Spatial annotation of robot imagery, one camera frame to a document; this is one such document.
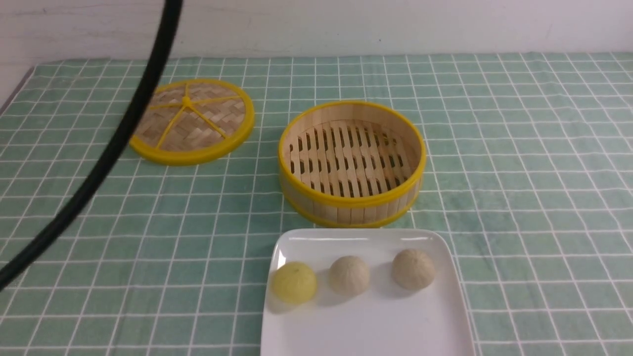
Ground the yellow bamboo steamer lid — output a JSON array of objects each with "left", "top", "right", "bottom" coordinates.
[{"left": 129, "top": 79, "right": 255, "bottom": 165}]

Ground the yellow bamboo steamer basket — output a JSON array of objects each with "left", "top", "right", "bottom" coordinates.
[{"left": 277, "top": 101, "right": 427, "bottom": 228}]

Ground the white steamed bun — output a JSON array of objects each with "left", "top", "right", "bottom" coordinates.
[
  {"left": 391, "top": 249, "right": 436, "bottom": 291},
  {"left": 328, "top": 255, "right": 370, "bottom": 298}
]

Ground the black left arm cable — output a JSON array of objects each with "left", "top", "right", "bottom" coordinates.
[{"left": 0, "top": 0, "right": 184, "bottom": 290}]

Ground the yellow steamed bun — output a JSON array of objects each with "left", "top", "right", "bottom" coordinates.
[{"left": 271, "top": 262, "right": 318, "bottom": 306}]

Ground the white square plate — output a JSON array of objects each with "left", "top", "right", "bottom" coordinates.
[{"left": 260, "top": 228, "right": 476, "bottom": 356}]

